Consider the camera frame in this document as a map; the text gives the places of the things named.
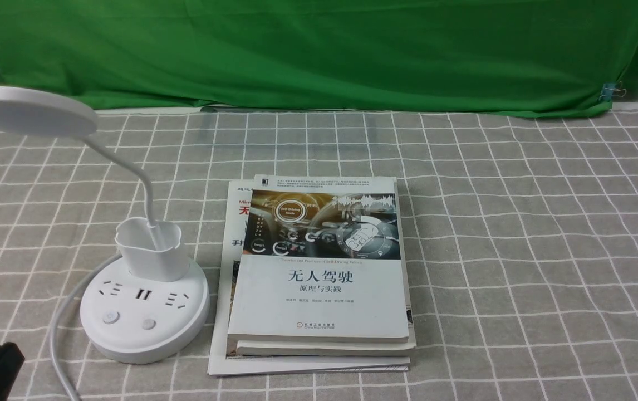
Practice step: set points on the middle book in stack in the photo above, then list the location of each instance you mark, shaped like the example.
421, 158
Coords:
330, 350

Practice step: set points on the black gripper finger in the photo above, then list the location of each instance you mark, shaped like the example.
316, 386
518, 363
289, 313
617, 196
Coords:
11, 362

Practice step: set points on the bottom white magazine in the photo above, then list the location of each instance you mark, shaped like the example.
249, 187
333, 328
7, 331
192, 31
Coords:
222, 365

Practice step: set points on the blue binder clip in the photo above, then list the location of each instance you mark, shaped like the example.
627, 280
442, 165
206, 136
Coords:
612, 91

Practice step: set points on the white desk lamp with sockets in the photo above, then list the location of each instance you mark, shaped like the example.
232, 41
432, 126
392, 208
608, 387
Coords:
152, 299

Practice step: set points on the self-driving textbook on top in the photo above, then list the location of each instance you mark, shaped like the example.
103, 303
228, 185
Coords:
319, 295

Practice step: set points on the green backdrop cloth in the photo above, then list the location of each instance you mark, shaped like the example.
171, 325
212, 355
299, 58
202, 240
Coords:
529, 59

